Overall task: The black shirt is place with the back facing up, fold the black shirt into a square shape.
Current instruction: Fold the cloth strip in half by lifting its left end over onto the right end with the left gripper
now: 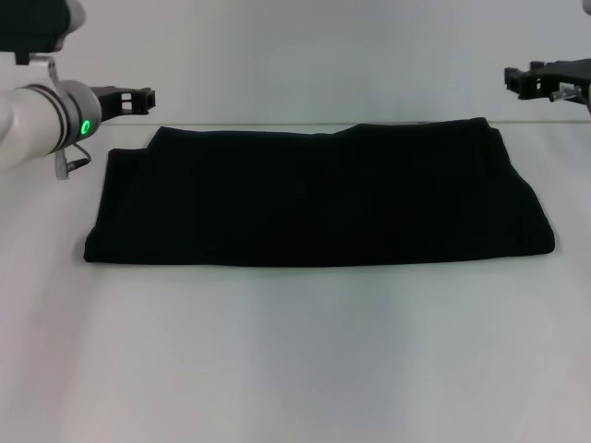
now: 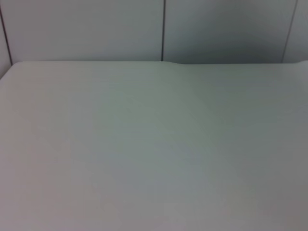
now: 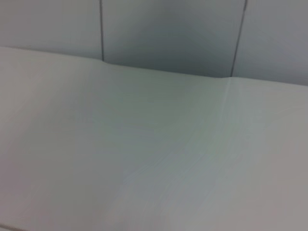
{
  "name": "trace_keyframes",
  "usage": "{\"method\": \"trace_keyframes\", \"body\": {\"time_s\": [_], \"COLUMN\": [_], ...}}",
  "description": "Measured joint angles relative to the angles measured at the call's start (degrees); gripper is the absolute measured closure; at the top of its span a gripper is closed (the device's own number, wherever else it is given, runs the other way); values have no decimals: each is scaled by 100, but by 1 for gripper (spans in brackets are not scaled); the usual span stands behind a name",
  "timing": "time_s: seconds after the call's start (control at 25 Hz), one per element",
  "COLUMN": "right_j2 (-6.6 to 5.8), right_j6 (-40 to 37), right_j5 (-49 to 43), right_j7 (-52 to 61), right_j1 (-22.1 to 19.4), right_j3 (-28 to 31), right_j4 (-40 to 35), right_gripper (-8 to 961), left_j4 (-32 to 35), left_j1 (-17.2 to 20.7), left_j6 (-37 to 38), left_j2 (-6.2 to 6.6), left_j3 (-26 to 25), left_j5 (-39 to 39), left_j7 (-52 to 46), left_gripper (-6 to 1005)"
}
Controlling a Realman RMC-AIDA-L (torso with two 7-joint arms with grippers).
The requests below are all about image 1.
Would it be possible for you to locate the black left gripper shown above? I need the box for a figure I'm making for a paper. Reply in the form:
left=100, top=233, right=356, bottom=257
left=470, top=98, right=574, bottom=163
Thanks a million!
left=90, top=85, right=157, bottom=125

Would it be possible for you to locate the black t-shirt with FREE print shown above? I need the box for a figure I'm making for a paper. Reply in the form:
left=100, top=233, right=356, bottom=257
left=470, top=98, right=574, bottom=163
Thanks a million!
left=82, top=117, right=556, bottom=269

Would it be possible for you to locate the thin black cable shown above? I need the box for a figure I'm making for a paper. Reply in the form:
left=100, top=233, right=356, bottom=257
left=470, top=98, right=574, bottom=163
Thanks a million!
left=67, top=140, right=92, bottom=170

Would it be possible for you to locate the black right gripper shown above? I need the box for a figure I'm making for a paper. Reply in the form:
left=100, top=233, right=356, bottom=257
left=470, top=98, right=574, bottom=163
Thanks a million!
left=503, top=57, right=591, bottom=101

